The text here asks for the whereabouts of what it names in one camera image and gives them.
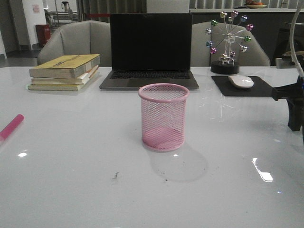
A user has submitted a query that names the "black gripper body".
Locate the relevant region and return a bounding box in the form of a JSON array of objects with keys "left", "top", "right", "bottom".
[{"left": 272, "top": 76, "right": 304, "bottom": 131}]

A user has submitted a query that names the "pink highlighter pen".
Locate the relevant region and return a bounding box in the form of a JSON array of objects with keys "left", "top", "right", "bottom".
[{"left": 0, "top": 114, "right": 25, "bottom": 142}]

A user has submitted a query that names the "pink mesh pen holder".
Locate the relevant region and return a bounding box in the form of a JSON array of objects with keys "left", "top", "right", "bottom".
[{"left": 138, "top": 83, "right": 190, "bottom": 151}]

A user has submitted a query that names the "black mouse pad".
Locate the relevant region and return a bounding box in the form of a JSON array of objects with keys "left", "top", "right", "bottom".
[{"left": 211, "top": 76, "right": 272, "bottom": 97}]

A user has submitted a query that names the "white computer mouse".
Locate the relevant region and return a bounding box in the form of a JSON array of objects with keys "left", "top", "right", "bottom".
[{"left": 228, "top": 75, "right": 254, "bottom": 89}]

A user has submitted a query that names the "right grey armchair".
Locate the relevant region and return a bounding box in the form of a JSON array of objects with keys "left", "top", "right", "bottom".
[{"left": 190, "top": 21, "right": 270, "bottom": 67}]

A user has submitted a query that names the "grey armchair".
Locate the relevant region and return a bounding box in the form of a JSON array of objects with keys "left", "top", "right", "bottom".
[
  {"left": 37, "top": 20, "right": 112, "bottom": 67},
  {"left": 190, "top": 21, "right": 270, "bottom": 67}
]

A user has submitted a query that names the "ferris wheel desk ornament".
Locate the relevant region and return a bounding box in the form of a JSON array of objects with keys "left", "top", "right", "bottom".
[{"left": 205, "top": 10, "right": 254, "bottom": 75}]

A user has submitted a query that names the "fruit bowl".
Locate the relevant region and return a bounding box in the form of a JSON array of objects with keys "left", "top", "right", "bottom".
[{"left": 245, "top": 0, "right": 266, "bottom": 9}]

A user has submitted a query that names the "grey laptop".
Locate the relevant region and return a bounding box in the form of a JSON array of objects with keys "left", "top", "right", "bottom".
[{"left": 99, "top": 13, "right": 199, "bottom": 90}]

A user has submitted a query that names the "middle book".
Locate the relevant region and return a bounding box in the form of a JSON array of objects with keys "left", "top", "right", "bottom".
[{"left": 31, "top": 66, "right": 99, "bottom": 85}]

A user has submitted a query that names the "left grey armchair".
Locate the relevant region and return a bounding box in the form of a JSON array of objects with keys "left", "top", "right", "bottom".
[{"left": 37, "top": 20, "right": 112, "bottom": 67}]

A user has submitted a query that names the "bottom book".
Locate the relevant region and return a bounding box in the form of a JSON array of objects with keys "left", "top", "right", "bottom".
[{"left": 27, "top": 83, "right": 85, "bottom": 91}]

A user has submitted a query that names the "top yellow book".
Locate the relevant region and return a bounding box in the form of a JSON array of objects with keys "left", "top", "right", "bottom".
[{"left": 29, "top": 54, "right": 100, "bottom": 79}]

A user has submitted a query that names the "red bin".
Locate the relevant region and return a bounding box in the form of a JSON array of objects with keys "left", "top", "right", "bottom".
[{"left": 36, "top": 24, "right": 51, "bottom": 47}]

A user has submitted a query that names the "white cable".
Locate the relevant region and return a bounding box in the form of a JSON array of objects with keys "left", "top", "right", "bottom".
[{"left": 289, "top": 8, "right": 304, "bottom": 77}]

